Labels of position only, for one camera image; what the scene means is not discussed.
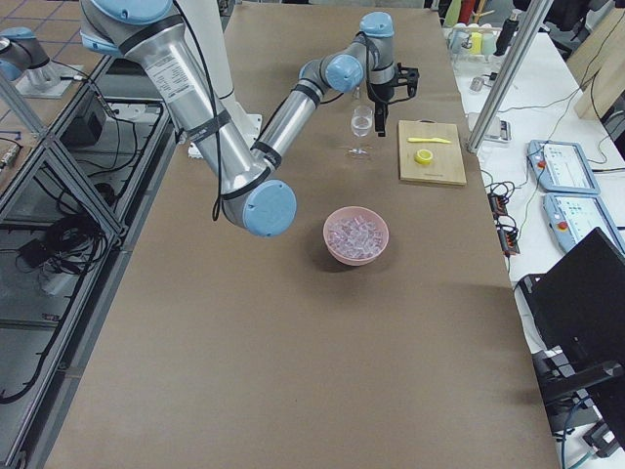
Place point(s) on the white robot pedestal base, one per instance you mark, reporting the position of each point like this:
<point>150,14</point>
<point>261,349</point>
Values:
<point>234,112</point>

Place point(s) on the bamboo cutting board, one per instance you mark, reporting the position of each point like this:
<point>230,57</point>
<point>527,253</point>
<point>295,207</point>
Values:
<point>447,167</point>

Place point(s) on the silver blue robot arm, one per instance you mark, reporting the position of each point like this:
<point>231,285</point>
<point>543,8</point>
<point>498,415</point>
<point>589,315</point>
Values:
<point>20,52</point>
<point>181,48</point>

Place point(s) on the yellow lemon half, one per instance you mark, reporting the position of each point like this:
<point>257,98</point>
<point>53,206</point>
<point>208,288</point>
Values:
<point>424,156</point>

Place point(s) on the clear wine glass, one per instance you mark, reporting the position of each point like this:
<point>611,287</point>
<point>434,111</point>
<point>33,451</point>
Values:
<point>361,124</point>

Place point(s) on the far blue teach pendant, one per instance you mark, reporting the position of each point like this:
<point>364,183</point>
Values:
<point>561,167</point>

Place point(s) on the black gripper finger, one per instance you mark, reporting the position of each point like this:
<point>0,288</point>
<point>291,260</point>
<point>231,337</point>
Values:
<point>380,118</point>

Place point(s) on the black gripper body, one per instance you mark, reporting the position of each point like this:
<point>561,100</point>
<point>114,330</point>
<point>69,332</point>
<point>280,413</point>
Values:
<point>379,93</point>

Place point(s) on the yellow plastic knife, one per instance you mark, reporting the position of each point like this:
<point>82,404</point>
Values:
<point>434,140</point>

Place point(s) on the aluminium frame post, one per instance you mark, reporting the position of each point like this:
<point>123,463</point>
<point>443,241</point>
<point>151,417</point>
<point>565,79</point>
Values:
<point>534,16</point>

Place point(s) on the near blue teach pendant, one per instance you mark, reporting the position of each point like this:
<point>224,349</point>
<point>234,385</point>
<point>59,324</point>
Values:
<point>571,216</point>

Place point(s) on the pink bowl of ice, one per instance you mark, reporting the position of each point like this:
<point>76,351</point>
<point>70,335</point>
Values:
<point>355,236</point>

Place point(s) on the small steel weight cup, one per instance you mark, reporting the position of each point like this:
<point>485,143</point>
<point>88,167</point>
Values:
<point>477,84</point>

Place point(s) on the blue teach pendant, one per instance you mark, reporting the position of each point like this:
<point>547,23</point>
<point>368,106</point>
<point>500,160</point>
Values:
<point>571,216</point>
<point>561,167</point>

